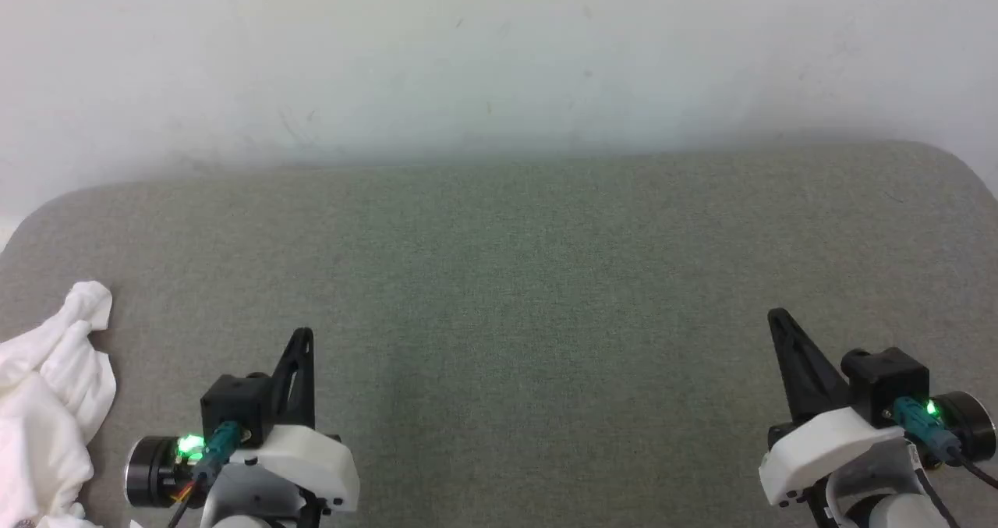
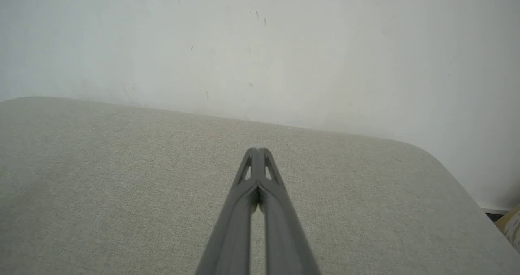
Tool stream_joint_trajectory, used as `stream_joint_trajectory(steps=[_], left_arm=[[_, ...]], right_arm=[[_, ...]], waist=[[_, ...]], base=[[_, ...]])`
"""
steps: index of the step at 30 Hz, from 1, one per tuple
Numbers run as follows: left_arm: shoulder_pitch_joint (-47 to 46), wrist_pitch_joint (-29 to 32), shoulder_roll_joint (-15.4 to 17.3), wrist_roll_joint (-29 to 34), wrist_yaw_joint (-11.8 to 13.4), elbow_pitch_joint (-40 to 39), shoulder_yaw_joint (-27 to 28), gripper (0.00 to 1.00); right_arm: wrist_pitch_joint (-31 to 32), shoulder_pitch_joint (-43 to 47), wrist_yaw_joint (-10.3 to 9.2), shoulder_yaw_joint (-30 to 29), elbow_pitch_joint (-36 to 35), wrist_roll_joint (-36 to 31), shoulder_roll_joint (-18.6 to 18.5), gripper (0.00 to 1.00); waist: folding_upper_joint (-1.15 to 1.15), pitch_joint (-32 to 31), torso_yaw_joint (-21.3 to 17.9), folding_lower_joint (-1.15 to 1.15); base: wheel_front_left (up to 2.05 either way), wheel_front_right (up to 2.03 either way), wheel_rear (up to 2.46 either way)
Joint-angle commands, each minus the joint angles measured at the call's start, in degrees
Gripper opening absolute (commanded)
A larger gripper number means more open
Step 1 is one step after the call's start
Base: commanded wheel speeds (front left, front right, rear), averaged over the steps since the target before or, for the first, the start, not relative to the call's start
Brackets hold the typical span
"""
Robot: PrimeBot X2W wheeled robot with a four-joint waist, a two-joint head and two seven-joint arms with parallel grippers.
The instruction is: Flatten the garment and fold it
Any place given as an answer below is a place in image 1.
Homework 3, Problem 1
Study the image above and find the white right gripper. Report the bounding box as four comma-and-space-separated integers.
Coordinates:
759, 308, 907, 508

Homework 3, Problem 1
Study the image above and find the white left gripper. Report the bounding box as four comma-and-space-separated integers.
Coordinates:
232, 328, 361, 515

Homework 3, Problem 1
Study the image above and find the white long-sleeve shirt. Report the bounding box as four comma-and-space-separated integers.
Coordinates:
0, 281, 118, 528

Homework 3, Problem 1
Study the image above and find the black round right gripper motor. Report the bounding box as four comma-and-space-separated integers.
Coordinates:
928, 391, 998, 464

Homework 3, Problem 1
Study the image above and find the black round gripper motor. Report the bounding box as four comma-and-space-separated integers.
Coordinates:
928, 391, 998, 464
124, 434, 205, 510

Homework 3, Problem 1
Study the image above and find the black round left gripper motor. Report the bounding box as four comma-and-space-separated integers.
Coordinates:
124, 434, 205, 510

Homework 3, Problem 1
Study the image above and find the grey fabric sofa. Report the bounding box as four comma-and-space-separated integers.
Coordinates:
0, 140, 998, 528

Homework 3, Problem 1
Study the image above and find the teal-plug left gripper cable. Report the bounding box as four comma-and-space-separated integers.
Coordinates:
166, 421, 245, 528

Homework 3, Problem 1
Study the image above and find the teal-plug gripper cable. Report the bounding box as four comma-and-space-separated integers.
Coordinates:
891, 397, 998, 491
166, 421, 245, 528

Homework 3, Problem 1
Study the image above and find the teal-plug right gripper cable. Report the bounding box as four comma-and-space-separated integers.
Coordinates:
891, 397, 998, 491

